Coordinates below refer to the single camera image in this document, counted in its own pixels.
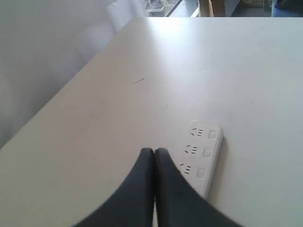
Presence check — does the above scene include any white power strip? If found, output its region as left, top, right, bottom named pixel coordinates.
left=177, top=120, right=223, bottom=199

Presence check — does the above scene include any white curtain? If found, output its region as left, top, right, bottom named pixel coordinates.
left=0, top=0, right=146, bottom=145

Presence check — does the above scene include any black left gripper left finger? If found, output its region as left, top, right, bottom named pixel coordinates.
left=75, top=148, right=154, bottom=227

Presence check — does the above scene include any blue object in background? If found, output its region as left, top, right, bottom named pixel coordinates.
left=272, top=0, right=303, bottom=17

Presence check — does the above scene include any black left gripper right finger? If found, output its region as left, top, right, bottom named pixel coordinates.
left=154, top=148, right=239, bottom=227

